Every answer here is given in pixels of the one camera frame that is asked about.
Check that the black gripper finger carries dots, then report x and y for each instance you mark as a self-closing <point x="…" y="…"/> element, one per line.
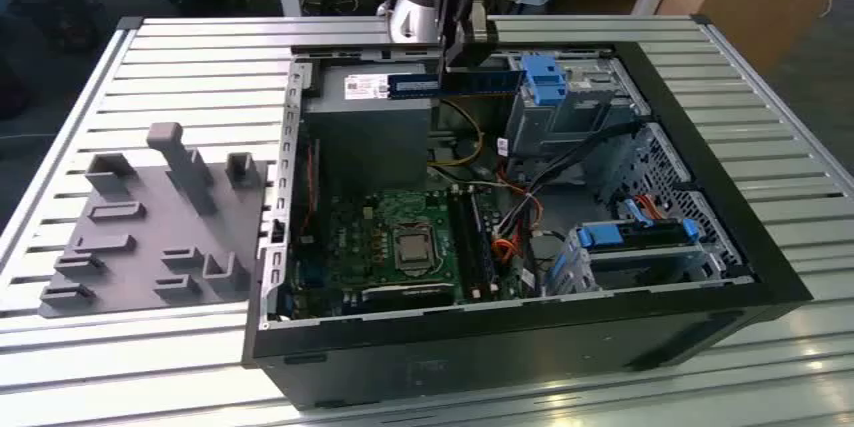
<point x="482" y="27"/>
<point x="454" y="22"/>

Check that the blue RAM stick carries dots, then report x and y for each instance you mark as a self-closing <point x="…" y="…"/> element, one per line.
<point x="414" y="83"/>

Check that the blue drive carrier latch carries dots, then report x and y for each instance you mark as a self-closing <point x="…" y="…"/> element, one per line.
<point x="543" y="79"/>

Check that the grey power supply unit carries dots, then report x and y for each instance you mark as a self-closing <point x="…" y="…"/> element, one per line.
<point x="367" y="107"/>

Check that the grey metal drive cage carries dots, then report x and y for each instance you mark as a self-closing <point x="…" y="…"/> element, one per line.
<point x="574" y="122"/>

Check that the silver CPU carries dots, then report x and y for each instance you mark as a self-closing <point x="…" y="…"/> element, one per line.
<point x="415" y="248"/>

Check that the CPU socket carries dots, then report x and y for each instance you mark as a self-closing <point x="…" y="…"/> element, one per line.
<point x="415" y="249"/>

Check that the green motherboard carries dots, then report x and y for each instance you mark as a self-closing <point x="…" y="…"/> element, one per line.
<point x="360" y="247"/>

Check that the hard disk in blue carrier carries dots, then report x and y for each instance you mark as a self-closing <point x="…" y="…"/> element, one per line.
<point x="634" y="236"/>

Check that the black graphics card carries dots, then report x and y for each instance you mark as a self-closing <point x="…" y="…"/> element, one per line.
<point x="409" y="294"/>

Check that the black PC case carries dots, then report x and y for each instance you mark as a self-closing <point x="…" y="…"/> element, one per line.
<point x="507" y="347"/>

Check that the grey parts rack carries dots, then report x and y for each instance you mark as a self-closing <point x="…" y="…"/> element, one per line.
<point x="147" y="247"/>

